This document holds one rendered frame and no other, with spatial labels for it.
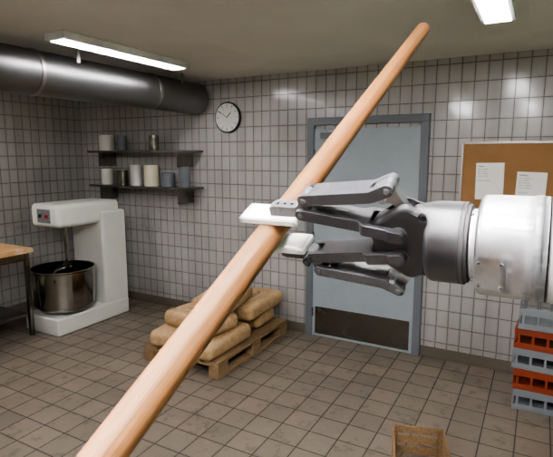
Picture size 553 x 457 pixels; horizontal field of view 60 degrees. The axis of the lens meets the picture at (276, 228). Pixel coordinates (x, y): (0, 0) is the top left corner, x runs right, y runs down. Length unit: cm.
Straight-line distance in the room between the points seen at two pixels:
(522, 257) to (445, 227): 6
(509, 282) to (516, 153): 383
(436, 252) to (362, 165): 406
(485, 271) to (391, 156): 399
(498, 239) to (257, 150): 462
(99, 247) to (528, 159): 426
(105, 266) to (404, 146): 339
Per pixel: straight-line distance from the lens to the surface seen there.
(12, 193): 618
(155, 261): 601
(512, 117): 428
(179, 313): 434
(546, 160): 425
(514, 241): 42
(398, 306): 458
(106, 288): 565
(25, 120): 631
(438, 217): 44
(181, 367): 40
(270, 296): 472
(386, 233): 45
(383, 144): 442
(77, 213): 533
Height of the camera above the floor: 181
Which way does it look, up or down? 9 degrees down
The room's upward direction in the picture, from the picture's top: straight up
